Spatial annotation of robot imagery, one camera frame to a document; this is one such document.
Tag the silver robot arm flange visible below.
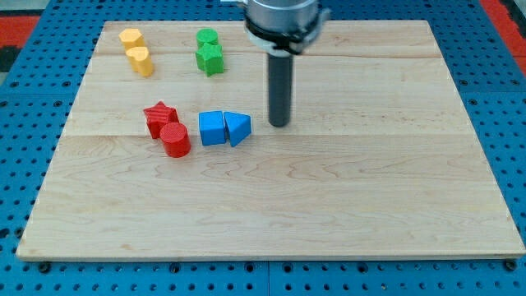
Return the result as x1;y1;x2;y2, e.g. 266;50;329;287
227;0;331;58

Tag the blue cube block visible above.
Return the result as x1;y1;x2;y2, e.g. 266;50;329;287
198;111;226;146

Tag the blue triangular prism block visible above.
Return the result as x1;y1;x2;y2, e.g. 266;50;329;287
224;112;251;147

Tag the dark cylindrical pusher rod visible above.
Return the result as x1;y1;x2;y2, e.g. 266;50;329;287
267;54;293;127

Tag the red cylinder block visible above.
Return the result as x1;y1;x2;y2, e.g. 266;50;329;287
159;123;191;158

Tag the light wooden board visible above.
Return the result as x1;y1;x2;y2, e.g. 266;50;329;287
16;21;525;262

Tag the green star block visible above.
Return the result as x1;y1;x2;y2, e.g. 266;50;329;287
195;44;224;76

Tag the red star block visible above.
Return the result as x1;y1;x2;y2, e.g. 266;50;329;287
143;100;179;139

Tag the green cylinder block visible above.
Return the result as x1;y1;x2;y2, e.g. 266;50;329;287
196;28;219;49

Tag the yellow heart block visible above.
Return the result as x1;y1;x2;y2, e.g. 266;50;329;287
126;47;154;77

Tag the yellow hexagon block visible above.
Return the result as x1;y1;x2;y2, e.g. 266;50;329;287
118;28;145;50

